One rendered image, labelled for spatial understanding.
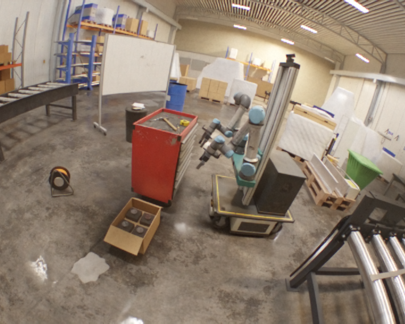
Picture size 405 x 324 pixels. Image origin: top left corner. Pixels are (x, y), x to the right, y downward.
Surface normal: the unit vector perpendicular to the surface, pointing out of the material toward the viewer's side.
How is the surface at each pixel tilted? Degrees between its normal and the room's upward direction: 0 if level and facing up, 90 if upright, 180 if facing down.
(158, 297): 0
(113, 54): 90
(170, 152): 90
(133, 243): 25
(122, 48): 90
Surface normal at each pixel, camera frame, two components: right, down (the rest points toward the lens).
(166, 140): -0.18, 0.45
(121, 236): 0.11, -0.58
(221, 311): 0.21, -0.85
